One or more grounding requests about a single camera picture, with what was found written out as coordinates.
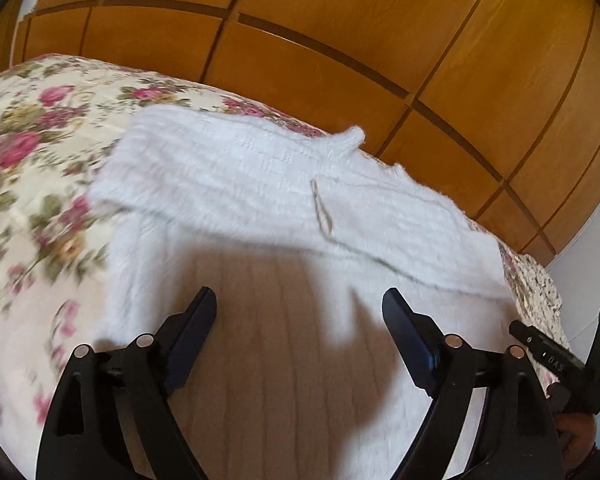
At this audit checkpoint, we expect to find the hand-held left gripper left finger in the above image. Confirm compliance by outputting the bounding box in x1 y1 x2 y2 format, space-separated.
36 286 217 480

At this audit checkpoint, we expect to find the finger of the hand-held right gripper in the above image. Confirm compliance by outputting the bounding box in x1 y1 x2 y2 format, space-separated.
509 321 556 356

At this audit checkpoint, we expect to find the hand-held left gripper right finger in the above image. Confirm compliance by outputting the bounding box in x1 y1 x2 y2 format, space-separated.
382 287 565 480

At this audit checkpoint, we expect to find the white towel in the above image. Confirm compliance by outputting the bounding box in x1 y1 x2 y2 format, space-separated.
87 105 513 480

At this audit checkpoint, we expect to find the person's right hand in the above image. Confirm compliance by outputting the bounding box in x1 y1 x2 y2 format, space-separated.
555 412 598 466

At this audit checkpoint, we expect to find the floral bedspread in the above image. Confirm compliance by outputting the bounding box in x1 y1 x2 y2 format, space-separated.
0 55 571 476

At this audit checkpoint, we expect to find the wooden wardrobe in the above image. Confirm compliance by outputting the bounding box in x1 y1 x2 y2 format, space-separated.
10 0 600 266

